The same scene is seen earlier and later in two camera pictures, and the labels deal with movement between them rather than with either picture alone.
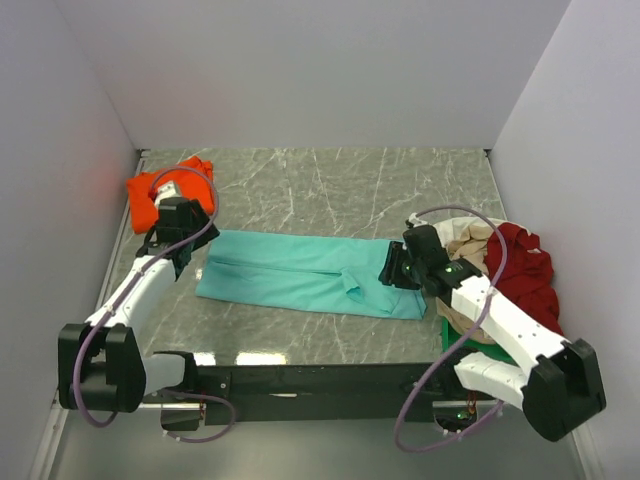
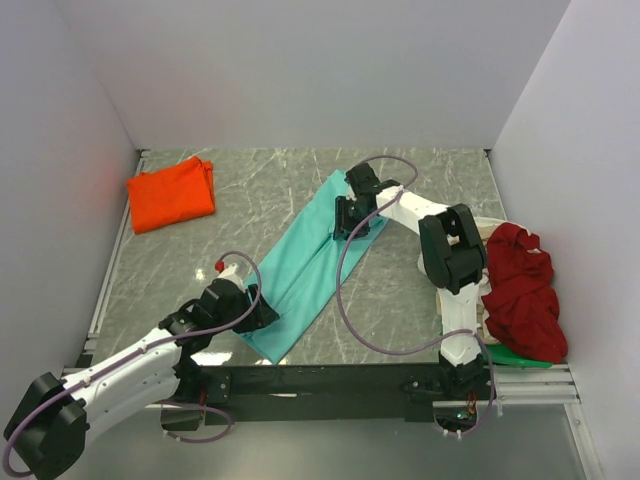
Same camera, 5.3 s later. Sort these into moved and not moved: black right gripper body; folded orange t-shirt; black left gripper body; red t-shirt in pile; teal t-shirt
Moved: black right gripper body; black left gripper body; teal t-shirt
Not moved: red t-shirt in pile; folded orange t-shirt
